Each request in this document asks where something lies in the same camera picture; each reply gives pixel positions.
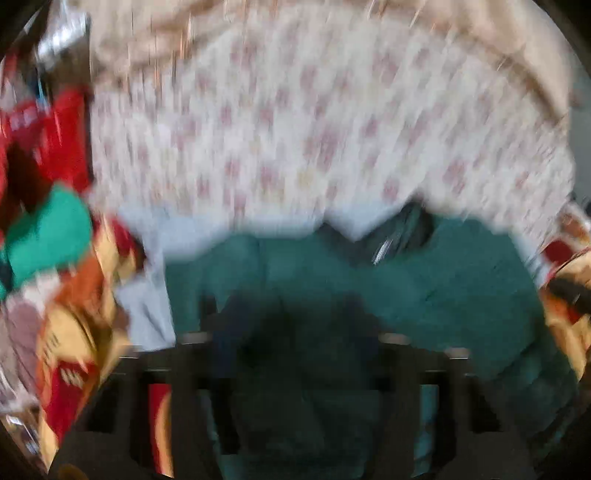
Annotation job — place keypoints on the dark green sweater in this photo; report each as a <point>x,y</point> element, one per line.
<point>461,286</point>

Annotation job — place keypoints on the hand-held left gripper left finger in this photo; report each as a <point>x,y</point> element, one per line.
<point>228,332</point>

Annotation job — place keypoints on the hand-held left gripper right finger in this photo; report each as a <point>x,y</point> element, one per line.
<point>369,332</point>

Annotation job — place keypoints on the beige cloth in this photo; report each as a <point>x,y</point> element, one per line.
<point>517,50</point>

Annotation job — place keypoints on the red cloth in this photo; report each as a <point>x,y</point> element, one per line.
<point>51,134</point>

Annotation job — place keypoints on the bright green cloth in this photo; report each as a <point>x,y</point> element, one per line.
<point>51,230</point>

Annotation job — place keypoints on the dark blurred object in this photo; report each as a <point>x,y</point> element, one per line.
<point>406,228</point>

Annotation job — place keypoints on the white floral printed cloth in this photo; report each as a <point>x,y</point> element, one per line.
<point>286,120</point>

